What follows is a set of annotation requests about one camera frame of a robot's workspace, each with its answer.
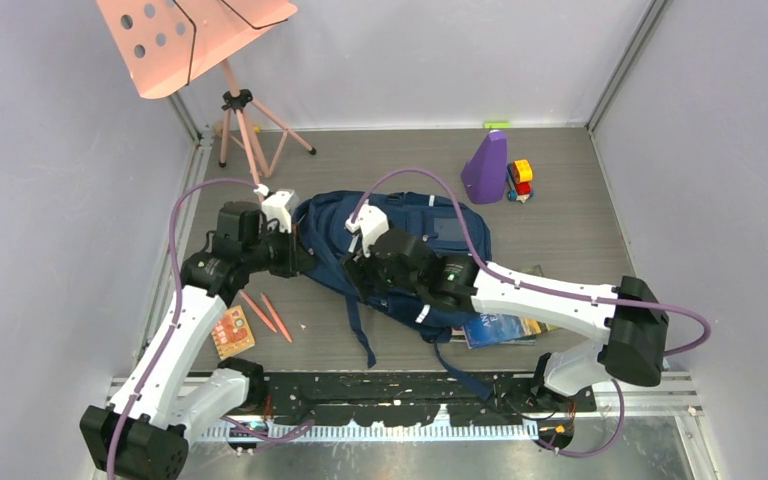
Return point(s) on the orange pen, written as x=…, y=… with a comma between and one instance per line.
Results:
x=258, y=311
x=276, y=318

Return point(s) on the orange spiral notepad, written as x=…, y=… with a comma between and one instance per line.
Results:
x=232, y=334

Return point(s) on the navy blue backpack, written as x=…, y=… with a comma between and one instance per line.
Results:
x=320, y=221

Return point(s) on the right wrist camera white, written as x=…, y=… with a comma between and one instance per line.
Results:
x=369, y=224

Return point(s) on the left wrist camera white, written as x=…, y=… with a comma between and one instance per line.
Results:
x=278, y=207

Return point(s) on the orange pen left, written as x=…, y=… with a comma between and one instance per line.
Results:
x=258, y=311

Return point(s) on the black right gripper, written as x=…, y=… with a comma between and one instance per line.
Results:
x=357, y=266

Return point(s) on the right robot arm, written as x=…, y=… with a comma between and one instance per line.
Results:
x=624, y=326

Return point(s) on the pink music stand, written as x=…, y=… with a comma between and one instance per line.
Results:
x=166, y=45

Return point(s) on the orange pen right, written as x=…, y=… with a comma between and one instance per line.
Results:
x=276, y=318

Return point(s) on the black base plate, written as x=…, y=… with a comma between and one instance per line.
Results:
x=403, y=399

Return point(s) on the purple metronome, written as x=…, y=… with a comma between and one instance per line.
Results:
x=484, y=175

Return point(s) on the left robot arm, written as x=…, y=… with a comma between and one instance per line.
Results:
x=146, y=429

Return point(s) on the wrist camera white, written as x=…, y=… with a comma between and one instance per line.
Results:
x=369, y=224
x=278, y=207

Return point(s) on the toy block car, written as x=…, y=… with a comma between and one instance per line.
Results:
x=519, y=177

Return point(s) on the Animal Farm book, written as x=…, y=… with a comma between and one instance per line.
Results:
x=503, y=329

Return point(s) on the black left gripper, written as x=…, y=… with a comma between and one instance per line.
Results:
x=297, y=257

